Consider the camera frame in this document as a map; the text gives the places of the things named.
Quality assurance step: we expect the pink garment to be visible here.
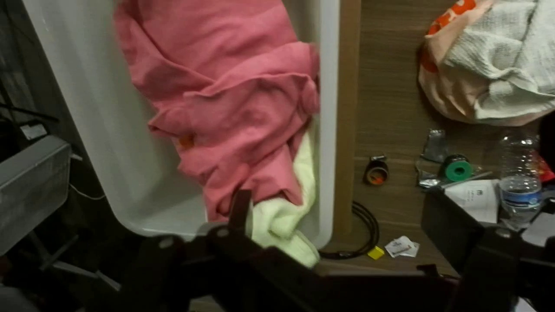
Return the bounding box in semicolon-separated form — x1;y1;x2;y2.
113;0;321;225

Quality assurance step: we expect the green spool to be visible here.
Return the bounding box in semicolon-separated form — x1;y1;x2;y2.
441;154;478;184

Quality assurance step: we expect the small white packet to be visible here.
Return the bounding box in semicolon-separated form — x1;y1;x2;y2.
384;234;422;260

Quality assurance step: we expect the pale green terry towel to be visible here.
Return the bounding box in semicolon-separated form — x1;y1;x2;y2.
247;128;323;270

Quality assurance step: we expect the white paper card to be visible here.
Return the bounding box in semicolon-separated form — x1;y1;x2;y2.
443;178;504;227

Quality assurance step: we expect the black cable loop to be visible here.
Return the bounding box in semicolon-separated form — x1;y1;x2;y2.
318;199;382;262

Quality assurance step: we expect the small yellow block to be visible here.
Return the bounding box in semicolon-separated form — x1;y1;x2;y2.
367;244;387;262

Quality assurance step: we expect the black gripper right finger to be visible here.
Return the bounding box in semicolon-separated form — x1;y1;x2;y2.
450;223;555;312

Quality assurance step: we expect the white plastic container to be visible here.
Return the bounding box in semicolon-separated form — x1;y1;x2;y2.
23;0;344;251

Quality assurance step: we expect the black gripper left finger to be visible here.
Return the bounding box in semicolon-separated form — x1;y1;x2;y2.
112;189;349;312

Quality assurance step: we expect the orange and white plastic bag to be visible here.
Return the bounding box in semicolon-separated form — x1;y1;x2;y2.
417;0;555;128

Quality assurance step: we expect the orange and black tape roll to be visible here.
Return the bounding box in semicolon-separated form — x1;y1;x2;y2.
363;154;391;189

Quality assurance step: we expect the clear plastic water bottle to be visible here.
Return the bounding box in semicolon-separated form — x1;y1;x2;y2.
497;126;545;230

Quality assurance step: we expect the red snack wrapper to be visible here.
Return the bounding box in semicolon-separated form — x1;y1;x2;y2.
537;154;555;184

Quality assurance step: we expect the clear plastic bag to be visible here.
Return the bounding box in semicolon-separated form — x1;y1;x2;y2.
415;126;452;192

